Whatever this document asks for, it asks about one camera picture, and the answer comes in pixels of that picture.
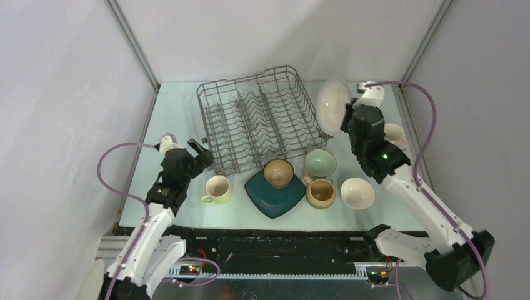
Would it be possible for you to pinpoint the white ruffled plate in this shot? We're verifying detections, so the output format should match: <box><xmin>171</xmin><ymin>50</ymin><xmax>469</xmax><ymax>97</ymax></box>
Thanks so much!
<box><xmin>315</xmin><ymin>77</ymin><xmax>352</xmax><ymax>136</ymax></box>

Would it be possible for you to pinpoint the brown speckled bowl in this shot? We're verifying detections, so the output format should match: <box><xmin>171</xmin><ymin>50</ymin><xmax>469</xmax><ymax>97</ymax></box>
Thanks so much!
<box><xmin>263</xmin><ymin>158</ymin><xmax>294</xmax><ymax>188</ymax></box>

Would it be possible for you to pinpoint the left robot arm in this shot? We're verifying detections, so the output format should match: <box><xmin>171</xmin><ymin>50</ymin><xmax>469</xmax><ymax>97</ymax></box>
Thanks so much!
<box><xmin>99</xmin><ymin>134</ymin><xmax>214</xmax><ymax>299</ymax></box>

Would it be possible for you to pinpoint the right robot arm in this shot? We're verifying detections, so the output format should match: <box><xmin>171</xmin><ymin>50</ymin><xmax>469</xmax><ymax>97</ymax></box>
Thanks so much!
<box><xmin>340</xmin><ymin>104</ymin><xmax>495</xmax><ymax>291</ymax></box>

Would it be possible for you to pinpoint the pink mug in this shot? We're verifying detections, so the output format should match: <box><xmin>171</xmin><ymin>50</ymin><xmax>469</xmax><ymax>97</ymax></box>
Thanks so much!
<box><xmin>384</xmin><ymin>123</ymin><xmax>410</xmax><ymax>151</ymax></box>

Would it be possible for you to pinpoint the yellow-green mug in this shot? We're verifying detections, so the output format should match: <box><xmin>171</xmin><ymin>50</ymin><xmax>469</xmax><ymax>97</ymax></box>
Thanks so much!
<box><xmin>200</xmin><ymin>175</ymin><xmax>232</xmax><ymax>205</ymax></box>

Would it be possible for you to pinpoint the green ceramic bowl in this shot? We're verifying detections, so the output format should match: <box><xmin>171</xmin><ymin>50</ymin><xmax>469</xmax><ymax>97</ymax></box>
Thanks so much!
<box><xmin>304</xmin><ymin>149</ymin><xmax>338</xmax><ymax>178</ymax></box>

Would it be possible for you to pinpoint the white ceramic bowl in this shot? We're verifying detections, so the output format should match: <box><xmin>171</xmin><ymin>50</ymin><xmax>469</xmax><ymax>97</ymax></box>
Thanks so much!
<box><xmin>340</xmin><ymin>177</ymin><xmax>375</xmax><ymax>210</ymax></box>

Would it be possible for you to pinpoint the tan ceramic mug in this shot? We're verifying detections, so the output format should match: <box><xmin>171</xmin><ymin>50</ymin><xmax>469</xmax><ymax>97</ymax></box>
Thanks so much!
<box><xmin>302</xmin><ymin>176</ymin><xmax>336</xmax><ymax>210</ymax></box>

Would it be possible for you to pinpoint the teal square plate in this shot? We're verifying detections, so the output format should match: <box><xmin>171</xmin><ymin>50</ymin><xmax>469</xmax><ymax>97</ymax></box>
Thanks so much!
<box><xmin>244</xmin><ymin>170</ymin><xmax>306</xmax><ymax>219</ymax></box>

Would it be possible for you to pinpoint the left circuit board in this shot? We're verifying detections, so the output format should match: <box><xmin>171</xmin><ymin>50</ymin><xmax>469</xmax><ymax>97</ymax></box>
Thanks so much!
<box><xmin>179</xmin><ymin>265</ymin><xmax>202</xmax><ymax>276</ymax></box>

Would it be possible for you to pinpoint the circuit board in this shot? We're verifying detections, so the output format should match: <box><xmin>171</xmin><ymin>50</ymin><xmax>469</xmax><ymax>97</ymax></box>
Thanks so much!
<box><xmin>367</xmin><ymin>270</ymin><xmax>394</xmax><ymax>285</ymax></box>
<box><xmin>179</xmin><ymin>265</ymin><xmax>202</xmax><ymax>276</ymax></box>

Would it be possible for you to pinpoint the right circuit board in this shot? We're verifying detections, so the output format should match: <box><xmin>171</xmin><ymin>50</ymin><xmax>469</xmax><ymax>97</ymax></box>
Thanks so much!
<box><xmin>367</xmin><ymin>270</ymin><xmax>394</xmax><ymax>285</ymax></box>

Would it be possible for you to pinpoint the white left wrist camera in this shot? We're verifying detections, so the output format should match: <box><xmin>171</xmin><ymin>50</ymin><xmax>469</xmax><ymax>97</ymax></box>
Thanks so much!
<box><xmin>154</xmin><ymin>132</ymin><xmax>183</xmax><ymax>155</ymax></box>

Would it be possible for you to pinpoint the grey wire dish rack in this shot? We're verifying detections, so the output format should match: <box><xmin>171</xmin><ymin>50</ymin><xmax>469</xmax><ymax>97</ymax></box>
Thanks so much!
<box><xmin>196</xmin><ymin>65</ymin><xmax>330</xmax><ymax>176</ymax></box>

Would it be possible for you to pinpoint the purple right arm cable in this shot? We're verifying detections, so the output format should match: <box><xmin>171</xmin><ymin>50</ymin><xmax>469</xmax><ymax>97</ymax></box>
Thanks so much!
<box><xmin>362</xmin><ymin>81</ymin><xmax>489</xmax><ymax>300</ymax></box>

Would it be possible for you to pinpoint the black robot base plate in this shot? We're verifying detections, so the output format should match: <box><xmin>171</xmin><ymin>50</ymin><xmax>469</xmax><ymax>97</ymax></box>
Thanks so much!
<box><xmin>166</xmin><ymin>225</ymin><xmax>395</xmax><ymax>272</ymax></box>

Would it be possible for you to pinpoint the grey slotted cable duct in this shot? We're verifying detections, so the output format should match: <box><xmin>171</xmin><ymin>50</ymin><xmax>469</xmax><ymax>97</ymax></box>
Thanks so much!
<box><xmin>162</xmin><ymin>264</ymin><xmax>367</xmax><ymax>280</ymax></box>

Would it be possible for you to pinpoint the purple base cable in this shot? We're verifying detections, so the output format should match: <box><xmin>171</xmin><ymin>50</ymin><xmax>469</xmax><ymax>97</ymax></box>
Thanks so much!
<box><xmin>171</xmin><ymin>256</ymin><xmax>223</xmax><ymax>288</ymax></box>

